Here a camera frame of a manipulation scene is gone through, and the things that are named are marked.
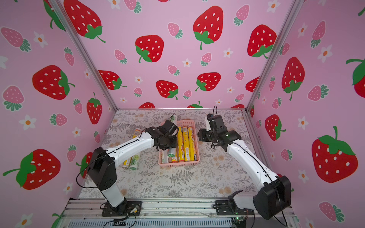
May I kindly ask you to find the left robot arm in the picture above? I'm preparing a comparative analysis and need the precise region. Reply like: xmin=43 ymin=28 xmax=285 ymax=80
xmin=86 ymin=120 xmax=178 ymax=212

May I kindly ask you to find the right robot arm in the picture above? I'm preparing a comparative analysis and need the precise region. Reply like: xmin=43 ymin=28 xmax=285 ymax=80
xmin=197 ymin=114 xmax=291 ymax=220

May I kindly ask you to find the pink plastic basket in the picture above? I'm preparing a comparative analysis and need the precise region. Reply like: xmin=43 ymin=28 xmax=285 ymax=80
xmin=158 ymin=119 xmax=200 ymax=168

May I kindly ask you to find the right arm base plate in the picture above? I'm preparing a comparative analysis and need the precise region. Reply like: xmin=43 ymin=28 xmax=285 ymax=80
xmin=212 ymin=200 xmax=254 ymax=216

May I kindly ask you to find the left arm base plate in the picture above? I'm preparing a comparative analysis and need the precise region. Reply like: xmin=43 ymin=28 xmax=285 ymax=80
xmin=102 ymin=200 xmax=143 ymax=217

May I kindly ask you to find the aluminium rail frame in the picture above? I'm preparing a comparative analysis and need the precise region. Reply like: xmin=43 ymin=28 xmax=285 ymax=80
xmin=53 ymin=198 xmax=301 ymax=228

